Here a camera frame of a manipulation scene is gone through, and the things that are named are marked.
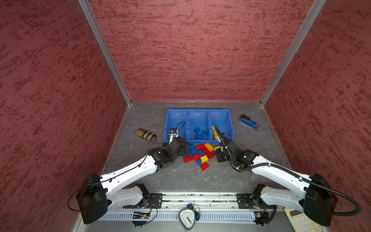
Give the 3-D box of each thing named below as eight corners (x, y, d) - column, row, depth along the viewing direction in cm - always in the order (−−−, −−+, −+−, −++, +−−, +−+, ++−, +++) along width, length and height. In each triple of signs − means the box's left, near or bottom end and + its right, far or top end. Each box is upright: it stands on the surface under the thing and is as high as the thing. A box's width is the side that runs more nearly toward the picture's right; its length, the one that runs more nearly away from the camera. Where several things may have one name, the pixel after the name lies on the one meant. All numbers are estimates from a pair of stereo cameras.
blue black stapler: (255, 131, 105) (257, 128, 102) (238, 119, 113) (239, 116, 109) (258, 128, 107) (260, 125, 104) (241, 116, 115) (242, 113, 111)
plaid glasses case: (135, 135, 102) (133, 132, 99) (140, 129, 106) (138, 126, 103) (152, 143, 98) (151, 141, 95) (157, 137, 102) (156, 134, 99)
